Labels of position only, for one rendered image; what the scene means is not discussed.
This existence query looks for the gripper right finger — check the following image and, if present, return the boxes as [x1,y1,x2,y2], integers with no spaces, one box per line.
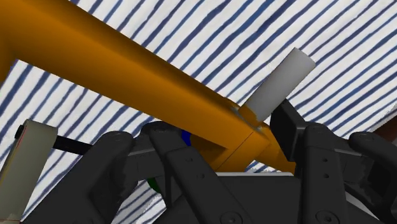
[269,99,397,224]

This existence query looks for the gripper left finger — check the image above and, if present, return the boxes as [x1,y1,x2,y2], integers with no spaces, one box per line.
[23,120,253,224]

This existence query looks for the orange bar with white cylinder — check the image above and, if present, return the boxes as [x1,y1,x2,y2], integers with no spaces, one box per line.
[0,0,316,174]

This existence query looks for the beige block with black rod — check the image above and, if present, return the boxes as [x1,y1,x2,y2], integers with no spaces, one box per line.
[0,118,94,223]

